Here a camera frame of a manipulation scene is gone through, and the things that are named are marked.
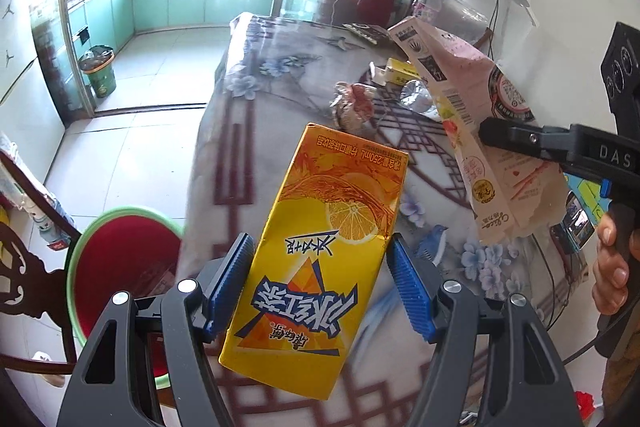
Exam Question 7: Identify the crushed clear plastic bottle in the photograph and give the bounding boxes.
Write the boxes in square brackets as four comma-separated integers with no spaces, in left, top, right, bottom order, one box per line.
[400,79,444,118]

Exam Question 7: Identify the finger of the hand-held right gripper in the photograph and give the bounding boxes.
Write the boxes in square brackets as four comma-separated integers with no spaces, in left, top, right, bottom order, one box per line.
[477,117,577,148]
[500,141,573,168]

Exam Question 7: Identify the person's right forearm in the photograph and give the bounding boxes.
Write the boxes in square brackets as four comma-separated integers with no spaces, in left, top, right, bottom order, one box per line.
[597,314,640,408]

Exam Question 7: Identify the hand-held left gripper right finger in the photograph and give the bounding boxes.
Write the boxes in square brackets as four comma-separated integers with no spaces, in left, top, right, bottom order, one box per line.
[384,234,587,427]

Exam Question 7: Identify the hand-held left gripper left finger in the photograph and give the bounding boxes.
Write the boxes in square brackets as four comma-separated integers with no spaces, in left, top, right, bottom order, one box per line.
[55,233,254,427]

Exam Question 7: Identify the yellow drink carton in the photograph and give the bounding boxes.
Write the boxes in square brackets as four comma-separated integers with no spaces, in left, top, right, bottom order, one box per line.
[218,123,410,401]

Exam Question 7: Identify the red basin with green rim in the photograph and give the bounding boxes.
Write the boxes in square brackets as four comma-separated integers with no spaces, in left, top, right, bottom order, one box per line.
[66,205,189,391]

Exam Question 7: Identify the white refrigerator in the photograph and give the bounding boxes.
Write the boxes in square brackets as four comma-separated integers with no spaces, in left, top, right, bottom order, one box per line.
[0,0,67,158]

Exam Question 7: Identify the black snack packet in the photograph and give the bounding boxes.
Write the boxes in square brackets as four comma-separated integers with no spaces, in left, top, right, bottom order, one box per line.
[344,23,394,46]

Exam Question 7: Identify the floral tablecloth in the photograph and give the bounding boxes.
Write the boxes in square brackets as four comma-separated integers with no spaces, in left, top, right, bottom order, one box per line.
[177,12,601,427]

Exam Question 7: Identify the person's right hand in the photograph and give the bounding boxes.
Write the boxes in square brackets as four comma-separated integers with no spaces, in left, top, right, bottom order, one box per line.
[592,211,634,319]

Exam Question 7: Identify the green trash bin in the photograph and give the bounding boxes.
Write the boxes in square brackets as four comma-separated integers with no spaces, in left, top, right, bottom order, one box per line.
[79,47,119,100]

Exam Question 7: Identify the yellow cardboard box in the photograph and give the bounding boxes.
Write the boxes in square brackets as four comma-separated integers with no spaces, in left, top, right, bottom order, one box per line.
[370,58,426,88]

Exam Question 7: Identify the carved wooden chair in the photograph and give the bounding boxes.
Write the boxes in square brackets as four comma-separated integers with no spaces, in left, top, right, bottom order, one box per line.
[0,151,84,369]

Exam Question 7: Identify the smartphone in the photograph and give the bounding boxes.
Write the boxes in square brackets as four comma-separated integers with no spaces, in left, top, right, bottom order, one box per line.
[562,192,602,254]

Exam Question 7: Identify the pink paper snack bag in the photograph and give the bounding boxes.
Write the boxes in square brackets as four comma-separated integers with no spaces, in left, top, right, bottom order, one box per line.
[387,17,572,241]

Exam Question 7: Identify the clear zip bag orange snacks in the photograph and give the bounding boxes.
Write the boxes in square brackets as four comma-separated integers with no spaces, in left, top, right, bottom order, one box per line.
[410,0,492,54]

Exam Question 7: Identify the crumpled red foil wrapper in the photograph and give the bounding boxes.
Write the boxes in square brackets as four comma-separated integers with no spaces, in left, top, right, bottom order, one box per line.
[330,82,377,134]

